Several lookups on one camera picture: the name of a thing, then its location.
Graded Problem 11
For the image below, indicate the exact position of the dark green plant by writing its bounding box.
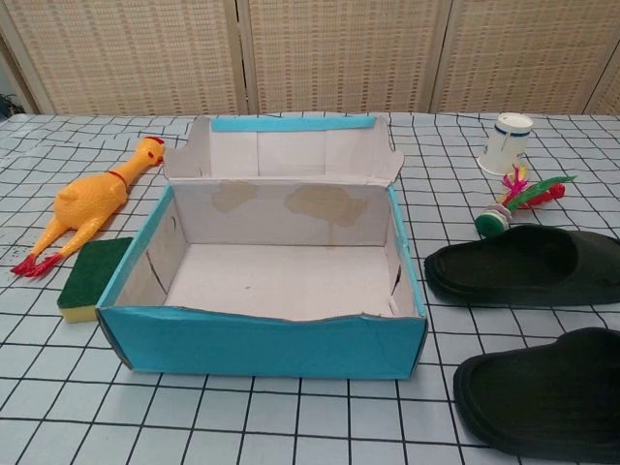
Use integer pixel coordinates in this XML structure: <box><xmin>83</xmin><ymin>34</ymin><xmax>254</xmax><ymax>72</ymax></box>
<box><xmin>0</xmin><ymin>91</ymin><xmax>23</xmax><ymax>117</ymax></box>

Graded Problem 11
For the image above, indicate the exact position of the blue checkered tablecloth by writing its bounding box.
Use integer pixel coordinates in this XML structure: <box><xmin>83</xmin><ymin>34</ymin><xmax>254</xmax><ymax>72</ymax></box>
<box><xmin>0</xmin><ymin>111</ymin><xmax>620</xmax><ymax>465</ymax></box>

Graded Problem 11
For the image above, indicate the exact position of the colourful feather shuttlecock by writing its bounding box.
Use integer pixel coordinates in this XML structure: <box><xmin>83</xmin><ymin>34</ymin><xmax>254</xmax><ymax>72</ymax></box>
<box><xmin>474</xmin><ymin>163</ymin><xmax>578</xmax><ymax>238</ymax></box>

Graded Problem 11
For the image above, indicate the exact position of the green yellow sponge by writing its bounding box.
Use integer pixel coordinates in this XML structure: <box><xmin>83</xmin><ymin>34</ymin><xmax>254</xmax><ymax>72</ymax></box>
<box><xmin>56</xmin><ymin>236</ymin><xmax>135</xmax><ymax>325</ymax></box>

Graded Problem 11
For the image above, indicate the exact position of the woven wooden folding screen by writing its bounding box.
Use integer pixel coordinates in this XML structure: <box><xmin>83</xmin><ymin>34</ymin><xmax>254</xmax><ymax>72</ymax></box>
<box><xmin>0</xmin><ymin>0</ymin><xmax>620</xmax><ymax>116</ymax></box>

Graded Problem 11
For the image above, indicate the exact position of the yellow rubber chicken toy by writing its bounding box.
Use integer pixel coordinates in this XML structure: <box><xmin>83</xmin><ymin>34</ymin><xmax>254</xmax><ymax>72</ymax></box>
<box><xmin>10</xmin><ymin>136</ymin><xmax>167</xmax><ymax>278</ymax></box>

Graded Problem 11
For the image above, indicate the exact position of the white paper cup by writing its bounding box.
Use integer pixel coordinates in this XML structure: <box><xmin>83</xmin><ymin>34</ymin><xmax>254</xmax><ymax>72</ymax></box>
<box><xmin>477</xmin><ymin>111</ymin><xmax>535</xmax><ymax>176</ymax></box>

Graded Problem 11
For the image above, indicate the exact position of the blue cardboard shoe box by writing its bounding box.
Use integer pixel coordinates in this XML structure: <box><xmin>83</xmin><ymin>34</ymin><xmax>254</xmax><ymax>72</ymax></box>
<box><xmin>95</xmin><ymin>114</ymin><xmax>428</xmax><ymax>382</ymax></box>

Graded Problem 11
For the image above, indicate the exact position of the black rubber slipper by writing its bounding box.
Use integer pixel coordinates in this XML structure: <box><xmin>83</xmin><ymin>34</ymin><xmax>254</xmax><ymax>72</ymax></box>
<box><xmin>452</xmin><ymin>326</ymin><xmax>620</xmax><ymax>464</ymax></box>
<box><xmin>423</xmin><ymin>224</ymin><xmax>620</xmax><ymax>308</ymax></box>

